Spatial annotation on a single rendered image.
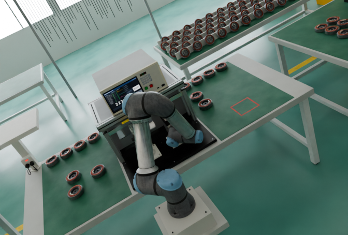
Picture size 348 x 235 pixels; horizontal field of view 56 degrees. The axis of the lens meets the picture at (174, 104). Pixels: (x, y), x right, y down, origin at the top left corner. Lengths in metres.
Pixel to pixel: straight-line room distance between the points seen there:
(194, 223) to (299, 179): 1.36
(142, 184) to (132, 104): 0.41
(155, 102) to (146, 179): 0.41
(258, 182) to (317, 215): 0.55
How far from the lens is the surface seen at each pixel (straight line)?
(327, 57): 2.85
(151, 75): 2.25
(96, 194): 2.37
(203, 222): 1.75
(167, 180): 1.64
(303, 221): 2.65
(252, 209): 2.77
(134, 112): 1.63
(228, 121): 2.38
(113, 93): 2.22
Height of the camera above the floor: 2.16
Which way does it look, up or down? 30 degrees down
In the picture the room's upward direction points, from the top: 24 degrees counter-clockwise
